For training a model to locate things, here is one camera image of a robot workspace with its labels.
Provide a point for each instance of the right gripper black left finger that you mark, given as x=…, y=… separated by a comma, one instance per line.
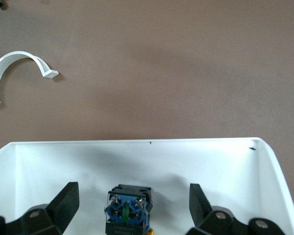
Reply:
x=51, y=220

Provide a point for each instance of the white plastic drawer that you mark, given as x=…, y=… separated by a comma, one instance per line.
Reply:
x=63, y=166

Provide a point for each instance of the white curved bracket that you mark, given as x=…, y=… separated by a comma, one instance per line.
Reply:
x=14, y=55

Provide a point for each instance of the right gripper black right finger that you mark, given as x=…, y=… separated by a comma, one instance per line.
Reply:
x=210, y=220

